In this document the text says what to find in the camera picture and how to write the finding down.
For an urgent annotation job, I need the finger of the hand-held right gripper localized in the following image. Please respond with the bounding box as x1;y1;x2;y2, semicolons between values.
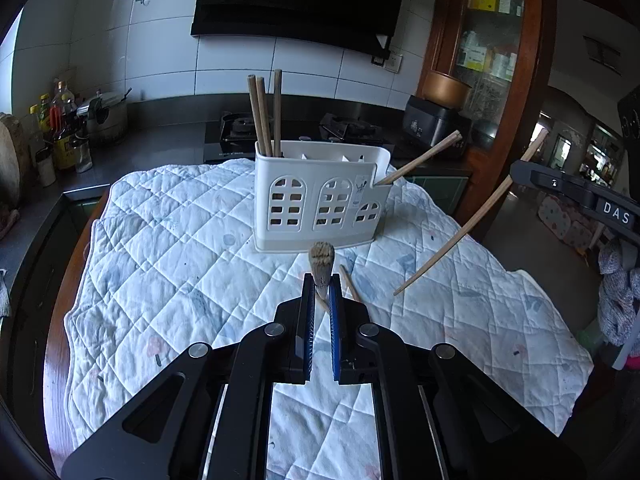
509;159;601;211

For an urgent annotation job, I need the wall socket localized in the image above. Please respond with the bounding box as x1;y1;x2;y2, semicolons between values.
370;52;404;74

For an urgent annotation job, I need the black countertop appliance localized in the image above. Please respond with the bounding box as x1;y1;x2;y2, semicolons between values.
402;94;474;157

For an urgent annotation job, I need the steel cooking pot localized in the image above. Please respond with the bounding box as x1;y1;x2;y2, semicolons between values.
80;87;134;147

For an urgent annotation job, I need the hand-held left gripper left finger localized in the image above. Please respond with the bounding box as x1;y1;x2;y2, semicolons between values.
60;272;317;480

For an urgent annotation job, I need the small clear jar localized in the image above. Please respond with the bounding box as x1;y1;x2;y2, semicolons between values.
74;137;95;174

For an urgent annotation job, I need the black gas stove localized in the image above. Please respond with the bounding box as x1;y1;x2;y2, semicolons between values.
203;111;397;164

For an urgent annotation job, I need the clear dark sauce bottle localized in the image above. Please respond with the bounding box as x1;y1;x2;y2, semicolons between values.
50;79;77;137

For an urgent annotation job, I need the wooden glass-door cabinet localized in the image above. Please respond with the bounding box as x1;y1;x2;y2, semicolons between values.
416;0;559;241

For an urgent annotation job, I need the white quilted cloth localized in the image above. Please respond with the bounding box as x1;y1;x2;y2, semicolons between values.
63;158;596;480

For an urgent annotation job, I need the black range hood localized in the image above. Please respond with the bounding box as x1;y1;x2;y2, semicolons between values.
189;0;447;57

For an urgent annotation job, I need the round wooden chopping block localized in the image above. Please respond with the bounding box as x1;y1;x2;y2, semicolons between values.
0;112;34;212

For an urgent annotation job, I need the copper bowl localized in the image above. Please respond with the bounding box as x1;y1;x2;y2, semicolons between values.
423;70;474;110

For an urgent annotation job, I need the yellow tin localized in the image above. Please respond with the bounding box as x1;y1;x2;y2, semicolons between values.
52;134;81;170

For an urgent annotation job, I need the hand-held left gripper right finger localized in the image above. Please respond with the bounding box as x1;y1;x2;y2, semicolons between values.
327;272;587;480

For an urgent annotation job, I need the white plastic utensil holder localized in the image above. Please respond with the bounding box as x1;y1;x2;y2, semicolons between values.
253;139;394;253

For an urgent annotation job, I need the person's right hand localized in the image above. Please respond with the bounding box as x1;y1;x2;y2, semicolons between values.
597;237;640;347

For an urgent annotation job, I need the pinkish rag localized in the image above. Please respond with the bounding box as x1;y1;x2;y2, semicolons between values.
0;207;21;241

